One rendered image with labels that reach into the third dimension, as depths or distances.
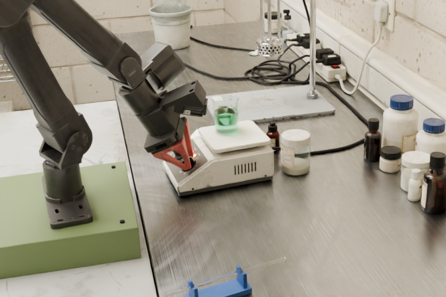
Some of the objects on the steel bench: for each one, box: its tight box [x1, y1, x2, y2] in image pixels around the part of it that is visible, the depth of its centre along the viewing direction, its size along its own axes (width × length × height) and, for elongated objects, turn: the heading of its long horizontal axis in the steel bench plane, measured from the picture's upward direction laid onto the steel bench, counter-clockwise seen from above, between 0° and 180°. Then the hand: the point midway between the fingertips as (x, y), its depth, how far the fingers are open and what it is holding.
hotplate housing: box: [163, 135, 274, 196], centre depth 143 cm, size 22×13×8 cm, turn 113°
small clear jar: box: [400, 151, 430, 194], centre depth 135 cm, size 6×6×7 cm
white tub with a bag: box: [149, 0, 192, 50], centre depth 230 cm, size 14×14×21 cm
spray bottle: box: [282, 9, 293, 42], centre depth 232 cm, size 4×4×11 cm
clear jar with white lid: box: [281, 129, 311, 176], centre depth 144 cm, size 6×6×8 cm
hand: (187, 160), depth 137 cm, fingers open, 3 cm apart
